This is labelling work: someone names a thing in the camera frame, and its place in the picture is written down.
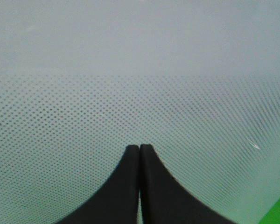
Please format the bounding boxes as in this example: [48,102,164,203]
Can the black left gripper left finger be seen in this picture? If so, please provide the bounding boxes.
[57,145,140,224]

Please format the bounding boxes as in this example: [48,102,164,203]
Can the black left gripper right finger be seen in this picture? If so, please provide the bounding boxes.
[140,144,232,224]

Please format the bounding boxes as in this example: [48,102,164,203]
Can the white microwave door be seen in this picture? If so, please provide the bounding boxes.
[0,0,280,224]

